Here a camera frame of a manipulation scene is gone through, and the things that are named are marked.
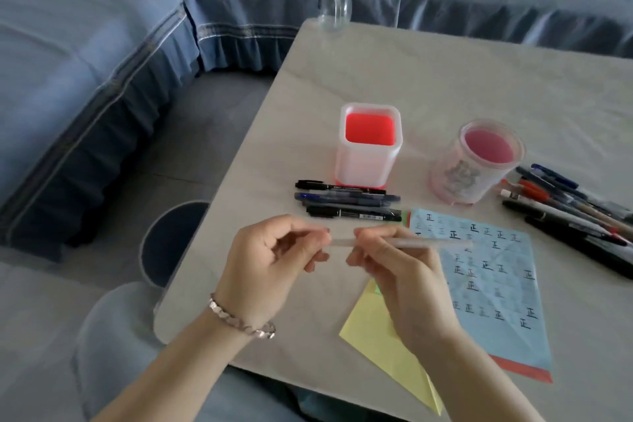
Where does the blue covered sofa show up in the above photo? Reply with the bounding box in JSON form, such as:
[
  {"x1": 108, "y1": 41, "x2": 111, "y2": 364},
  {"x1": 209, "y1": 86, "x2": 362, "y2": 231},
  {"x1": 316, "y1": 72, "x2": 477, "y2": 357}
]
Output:
[{"x1": 0, "y1": 0, "x2": 633, "y2": 249}]

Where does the silver link bracelet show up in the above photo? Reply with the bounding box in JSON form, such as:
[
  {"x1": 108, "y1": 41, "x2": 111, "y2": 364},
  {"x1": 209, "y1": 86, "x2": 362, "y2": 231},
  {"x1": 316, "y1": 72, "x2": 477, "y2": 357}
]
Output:
[{"x1": 208, "y1": 293, "x2": 277, "y2": 341}]

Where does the blue paper with writing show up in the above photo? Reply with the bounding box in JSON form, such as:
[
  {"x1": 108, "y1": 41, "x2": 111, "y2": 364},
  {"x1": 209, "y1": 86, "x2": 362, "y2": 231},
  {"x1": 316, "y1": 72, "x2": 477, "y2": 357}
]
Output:
[{"x1": 407, "y1": 208, "x2": 554, "y2": 372}]

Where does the black marker pen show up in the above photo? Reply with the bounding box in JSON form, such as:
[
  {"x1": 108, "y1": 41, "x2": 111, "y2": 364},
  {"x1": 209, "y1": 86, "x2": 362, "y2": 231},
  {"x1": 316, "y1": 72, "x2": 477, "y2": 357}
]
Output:
[{"x1": 295, "y1": 179, "x2": 388, "y2": 196}]

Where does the green paper sheet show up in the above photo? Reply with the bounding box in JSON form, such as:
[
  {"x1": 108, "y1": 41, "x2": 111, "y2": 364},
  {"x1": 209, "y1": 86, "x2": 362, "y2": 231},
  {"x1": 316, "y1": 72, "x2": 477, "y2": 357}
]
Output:
[{"x1": 373, "y1": 211, "x2": 414, "y2": 295}]

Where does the dark navy gel pen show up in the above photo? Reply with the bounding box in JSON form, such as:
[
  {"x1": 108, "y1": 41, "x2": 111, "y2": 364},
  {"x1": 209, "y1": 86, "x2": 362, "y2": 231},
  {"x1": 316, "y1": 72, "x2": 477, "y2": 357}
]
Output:
[{"x1": 321, "y1": 189, "x2": 402, "y2": 204}]

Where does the round pink pen holder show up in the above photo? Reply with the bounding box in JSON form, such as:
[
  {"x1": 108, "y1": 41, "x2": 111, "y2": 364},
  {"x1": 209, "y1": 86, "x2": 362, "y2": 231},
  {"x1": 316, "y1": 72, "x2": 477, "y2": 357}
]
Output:
[{"x1": 429, "y1": 118, "x2": 527, "y2": 205}]

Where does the long grey pen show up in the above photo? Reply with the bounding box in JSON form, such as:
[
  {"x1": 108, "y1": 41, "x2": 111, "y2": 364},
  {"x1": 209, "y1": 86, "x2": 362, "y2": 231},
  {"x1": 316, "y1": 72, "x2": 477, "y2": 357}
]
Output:
[{"x1": 301, "y1": 200, "x2": 396, "y2": 213}]

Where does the square white red pen holder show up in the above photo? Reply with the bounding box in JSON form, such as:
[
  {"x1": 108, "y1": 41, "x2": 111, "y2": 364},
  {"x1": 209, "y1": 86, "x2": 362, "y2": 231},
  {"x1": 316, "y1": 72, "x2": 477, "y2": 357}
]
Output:
[{"x1": 334, "y1": 102, "x2": 404, "y2": 193}]

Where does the pile of assorted pens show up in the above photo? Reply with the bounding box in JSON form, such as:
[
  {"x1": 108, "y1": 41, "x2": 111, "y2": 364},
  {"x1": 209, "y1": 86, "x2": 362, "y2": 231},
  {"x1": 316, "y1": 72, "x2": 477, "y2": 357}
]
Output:
[{"x1": 499, "y1": 163, "x2": 633, "y2": 282}]

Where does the clear glass jar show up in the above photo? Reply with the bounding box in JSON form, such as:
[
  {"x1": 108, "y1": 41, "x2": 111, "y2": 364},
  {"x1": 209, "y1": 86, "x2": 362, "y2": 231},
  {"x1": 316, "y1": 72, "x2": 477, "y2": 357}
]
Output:
[{"x1": 318, "y1": 0, "x2": 353, "y2": 34}]

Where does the red paper sheet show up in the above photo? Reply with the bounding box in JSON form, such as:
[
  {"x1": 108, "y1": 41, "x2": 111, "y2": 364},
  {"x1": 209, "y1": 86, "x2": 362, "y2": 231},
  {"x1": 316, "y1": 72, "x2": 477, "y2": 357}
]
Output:
[{"x1": 487, "y1": 355, "x2": 554, "y2": 384}]

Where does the black marker with barcode label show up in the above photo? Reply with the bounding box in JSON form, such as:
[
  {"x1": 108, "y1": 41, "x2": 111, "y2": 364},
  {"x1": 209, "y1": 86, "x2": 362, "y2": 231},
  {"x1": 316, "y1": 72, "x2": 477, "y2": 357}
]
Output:
[{"x1": 305, "y1": 205, "x2": 403, "y2": 223}]

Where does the person's left hand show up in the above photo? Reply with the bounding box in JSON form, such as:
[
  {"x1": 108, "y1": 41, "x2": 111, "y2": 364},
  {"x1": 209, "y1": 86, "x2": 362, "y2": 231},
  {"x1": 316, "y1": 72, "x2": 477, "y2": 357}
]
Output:
[{"x1": 215, "y1": 214, "x2": 332, "y2": 334}]

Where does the slim white pen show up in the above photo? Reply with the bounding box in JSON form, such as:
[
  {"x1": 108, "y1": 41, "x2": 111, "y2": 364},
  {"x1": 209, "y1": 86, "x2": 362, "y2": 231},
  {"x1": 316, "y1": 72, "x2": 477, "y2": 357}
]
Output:
[{"x1": 353, "y1": 237, "x2": 474, "y2": 251}]

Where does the person's right hand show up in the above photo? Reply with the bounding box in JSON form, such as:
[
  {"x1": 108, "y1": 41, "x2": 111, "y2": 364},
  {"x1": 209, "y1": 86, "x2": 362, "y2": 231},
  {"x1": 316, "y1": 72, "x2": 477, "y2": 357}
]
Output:
[{"x1": 346, "y1": 226, "x2": 464, "y2": 358}]

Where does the translucent blue ballpoint pen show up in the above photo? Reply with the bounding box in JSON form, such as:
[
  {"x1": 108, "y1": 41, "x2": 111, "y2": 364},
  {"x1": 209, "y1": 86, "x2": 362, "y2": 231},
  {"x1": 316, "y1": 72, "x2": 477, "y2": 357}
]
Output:
[{"x1": 294, "y1": 192, "x2": 392, "y2": 205}]

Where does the yellow paper sheet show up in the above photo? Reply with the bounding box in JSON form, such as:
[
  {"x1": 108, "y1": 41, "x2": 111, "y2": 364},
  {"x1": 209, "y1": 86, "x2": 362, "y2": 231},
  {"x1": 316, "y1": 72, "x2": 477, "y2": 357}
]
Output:
[{"x1": 338, "y1": 279, "x2": 444, "y2": 417}]

